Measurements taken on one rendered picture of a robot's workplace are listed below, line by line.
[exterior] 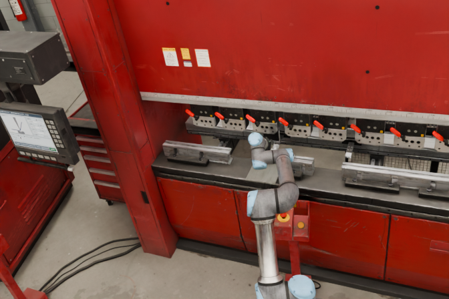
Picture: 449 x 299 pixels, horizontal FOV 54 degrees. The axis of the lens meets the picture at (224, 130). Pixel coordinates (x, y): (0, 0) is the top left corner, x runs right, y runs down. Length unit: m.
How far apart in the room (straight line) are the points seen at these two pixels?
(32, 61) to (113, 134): 0.78
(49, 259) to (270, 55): 2.60
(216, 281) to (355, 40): 2.03
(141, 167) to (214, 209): 0.59
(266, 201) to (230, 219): 1.16
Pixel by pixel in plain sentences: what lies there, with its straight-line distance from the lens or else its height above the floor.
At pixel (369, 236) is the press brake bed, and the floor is 0.56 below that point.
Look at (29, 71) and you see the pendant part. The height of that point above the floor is 1.84.
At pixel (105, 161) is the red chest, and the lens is 3.77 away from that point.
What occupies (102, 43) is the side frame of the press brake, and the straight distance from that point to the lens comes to 2.59.
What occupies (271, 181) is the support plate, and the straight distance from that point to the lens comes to 2.59.
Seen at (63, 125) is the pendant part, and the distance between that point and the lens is 2.58.
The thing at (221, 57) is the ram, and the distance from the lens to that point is 2.49.
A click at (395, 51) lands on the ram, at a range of 2.26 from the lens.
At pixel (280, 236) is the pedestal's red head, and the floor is 0.69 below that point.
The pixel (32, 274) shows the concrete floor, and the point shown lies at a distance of 4.03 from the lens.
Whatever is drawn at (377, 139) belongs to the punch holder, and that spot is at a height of 1.21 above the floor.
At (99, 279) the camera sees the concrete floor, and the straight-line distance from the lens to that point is 3.72.
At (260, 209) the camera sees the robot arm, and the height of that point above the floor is 1.29.
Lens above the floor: 2.71
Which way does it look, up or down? 34 degrees down
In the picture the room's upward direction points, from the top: 10 degrees counter-clockwise
